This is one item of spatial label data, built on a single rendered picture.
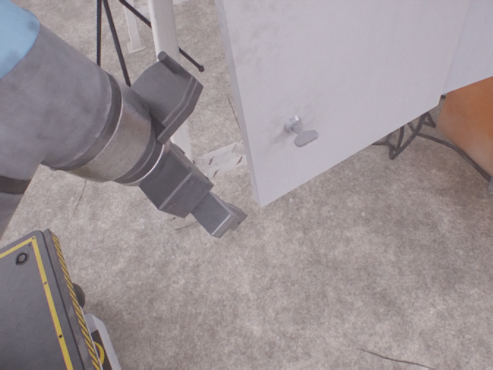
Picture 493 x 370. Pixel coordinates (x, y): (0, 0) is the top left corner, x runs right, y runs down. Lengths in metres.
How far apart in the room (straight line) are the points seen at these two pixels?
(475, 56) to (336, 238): 0.75
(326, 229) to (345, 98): 0.83
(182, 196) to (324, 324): 0.92
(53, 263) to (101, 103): 0.89
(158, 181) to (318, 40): 0.25
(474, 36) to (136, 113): 0.63
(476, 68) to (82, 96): 0.74
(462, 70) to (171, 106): 0.62
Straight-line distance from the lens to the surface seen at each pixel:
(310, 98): 0.54
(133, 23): 2.27
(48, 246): 1.20
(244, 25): 0.42
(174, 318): 1.30
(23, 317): 1.13
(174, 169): 0.37
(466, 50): 0.81
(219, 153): 1.28
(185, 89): 0.36
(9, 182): 0.28
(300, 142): 0.52
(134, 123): 0.33
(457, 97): 1.58
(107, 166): 0.33
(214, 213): 0.40
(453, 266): 1.38
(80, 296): 1.35
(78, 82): 0.29
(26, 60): 0.26
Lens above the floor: 1.19
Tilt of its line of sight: 53 degrees down
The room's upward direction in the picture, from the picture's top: 13 degrees counter-clockwise
